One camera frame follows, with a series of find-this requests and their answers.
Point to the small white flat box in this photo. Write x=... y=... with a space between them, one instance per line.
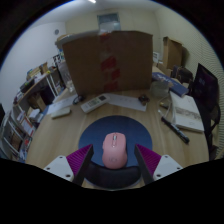
x=61 y=112

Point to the clear round plastic container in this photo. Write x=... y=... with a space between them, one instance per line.
x=159 y=89

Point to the black office chair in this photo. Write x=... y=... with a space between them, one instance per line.
x=206 y=100

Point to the ceiling light tube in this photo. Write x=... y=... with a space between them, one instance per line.
x=92 y=1

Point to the blue mouse pad with wrist rest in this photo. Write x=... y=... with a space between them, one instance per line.
x=96 y=133

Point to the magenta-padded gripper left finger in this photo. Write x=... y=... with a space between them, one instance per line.
x=59 y=166

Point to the small dark clip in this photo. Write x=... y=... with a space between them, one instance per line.
x=143 y=99

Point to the white paper sheet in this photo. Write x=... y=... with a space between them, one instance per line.
x=126 y=101

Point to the white thick book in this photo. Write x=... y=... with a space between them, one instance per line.
x=186 y=111

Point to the window with blue frame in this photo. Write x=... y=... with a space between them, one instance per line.
x=108 y=22

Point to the white remote control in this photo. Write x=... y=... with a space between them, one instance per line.
x=95 y=103

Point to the large brown cardboard box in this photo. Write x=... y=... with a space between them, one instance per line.
x=133 y=63

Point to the blue book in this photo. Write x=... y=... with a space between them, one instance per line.
x=176 y=87

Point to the open brown cardboard box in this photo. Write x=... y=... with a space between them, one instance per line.
x=171 y=53

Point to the black marker pen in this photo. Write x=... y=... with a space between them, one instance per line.
x=175 y=130

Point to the cluttered shelf unit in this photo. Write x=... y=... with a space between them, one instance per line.
x=23 y=116

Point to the pink computer mouse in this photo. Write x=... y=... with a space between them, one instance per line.
x=114 y=151

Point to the round wall clock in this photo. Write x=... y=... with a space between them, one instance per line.
x=56 y=32

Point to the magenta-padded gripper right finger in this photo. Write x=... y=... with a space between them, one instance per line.
x=166 y=165

